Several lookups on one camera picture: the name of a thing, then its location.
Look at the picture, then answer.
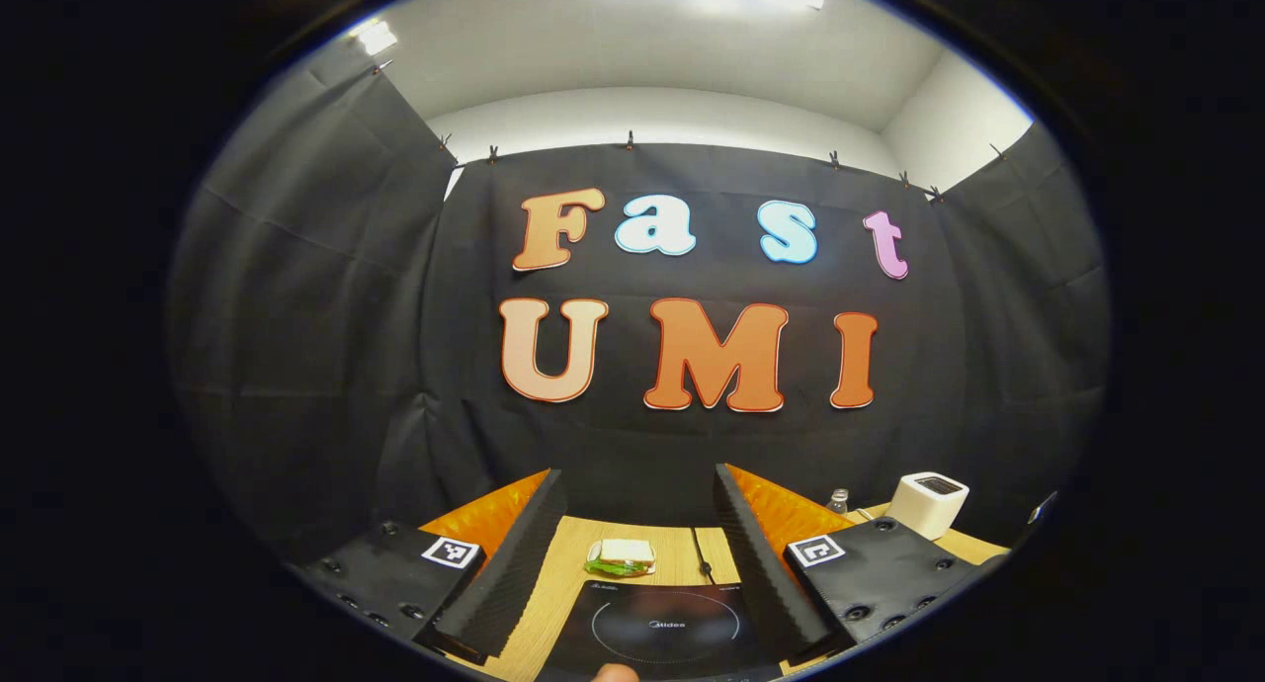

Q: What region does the white toaster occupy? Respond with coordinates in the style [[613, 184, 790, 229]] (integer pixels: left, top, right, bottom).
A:
[[885, 472, 970, 542]]

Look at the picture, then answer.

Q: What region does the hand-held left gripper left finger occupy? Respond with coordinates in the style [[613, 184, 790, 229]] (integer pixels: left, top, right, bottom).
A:
[[296, 468, 569, 666]]

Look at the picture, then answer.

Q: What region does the black induction cooktop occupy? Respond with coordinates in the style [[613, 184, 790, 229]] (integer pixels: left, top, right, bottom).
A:
[[534, 580, 787, 682]]

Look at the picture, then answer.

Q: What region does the sandwich on white plate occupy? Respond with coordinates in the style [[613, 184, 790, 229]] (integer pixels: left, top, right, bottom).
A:
[[583, 539, 658, 578]]

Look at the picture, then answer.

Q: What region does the row of black cloth clips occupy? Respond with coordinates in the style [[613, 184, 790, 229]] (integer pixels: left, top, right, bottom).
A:
[[371, 59, 1004, 204]]

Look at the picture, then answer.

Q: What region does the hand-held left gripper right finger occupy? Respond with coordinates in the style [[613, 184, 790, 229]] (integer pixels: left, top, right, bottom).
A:
[[714, 463, 1009, 663]]

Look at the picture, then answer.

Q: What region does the small ceiling light panel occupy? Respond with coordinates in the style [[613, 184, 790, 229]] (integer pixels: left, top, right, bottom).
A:
[[351, 20, 399, 57]]

